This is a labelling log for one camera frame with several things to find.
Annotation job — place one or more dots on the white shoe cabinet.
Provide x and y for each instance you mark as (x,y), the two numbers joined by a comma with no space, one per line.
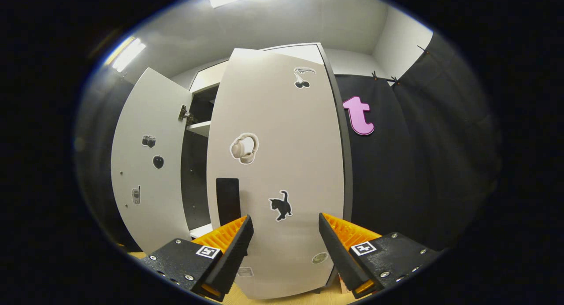
(194,186)

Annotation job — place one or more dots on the metal door hinge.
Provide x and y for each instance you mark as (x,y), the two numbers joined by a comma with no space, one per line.
(187,115)

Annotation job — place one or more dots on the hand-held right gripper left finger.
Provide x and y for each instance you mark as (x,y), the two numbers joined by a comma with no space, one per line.
(233,256)

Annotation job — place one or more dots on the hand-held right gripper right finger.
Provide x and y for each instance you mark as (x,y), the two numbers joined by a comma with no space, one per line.
(337,252)

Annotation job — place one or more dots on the black backdrop cloth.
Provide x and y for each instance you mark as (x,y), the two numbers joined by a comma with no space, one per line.
(418,172)
(101,155)

